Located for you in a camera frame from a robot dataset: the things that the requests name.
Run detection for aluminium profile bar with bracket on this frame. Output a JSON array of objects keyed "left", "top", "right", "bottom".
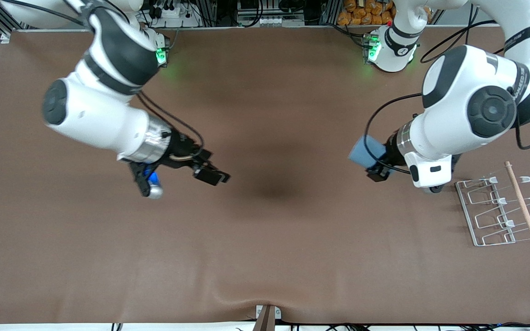
[{"left": 255, "top": 304, "right": 282, "bottom": 331}]

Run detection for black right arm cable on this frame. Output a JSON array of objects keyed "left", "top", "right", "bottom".
[{"left": 138, "top": 91, "right": 206, "bottom": 158}]

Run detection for white power strip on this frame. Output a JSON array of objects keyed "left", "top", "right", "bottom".
[{"left": 154, "top": 4, "right": 197, "bottom": 22}]

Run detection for blue plastic cup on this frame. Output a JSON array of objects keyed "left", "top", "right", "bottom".
[{"left": 348, "top": 134, "right": 386, "bottom": 168}]

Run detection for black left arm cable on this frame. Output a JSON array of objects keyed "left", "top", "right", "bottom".
[{"left": 363, "top": 92, "right": 424, "bottom": 176}]

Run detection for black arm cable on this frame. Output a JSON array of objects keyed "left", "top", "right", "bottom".
[
  {"left": 138, "top": 91, "right": 206, "bottom": 158},
  {"left": 363, "top": 92, "right": 424, "bottom": 176}
]

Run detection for orange snack bags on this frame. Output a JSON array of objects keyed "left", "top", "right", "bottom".
[{"left": 337, "top": 0, "right": 397, "bottom": 26}]

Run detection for white wire rack wooden handle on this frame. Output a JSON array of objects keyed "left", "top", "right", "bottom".
[{"left": 455, "top": 161, "right": 530, "bottom": 247}]

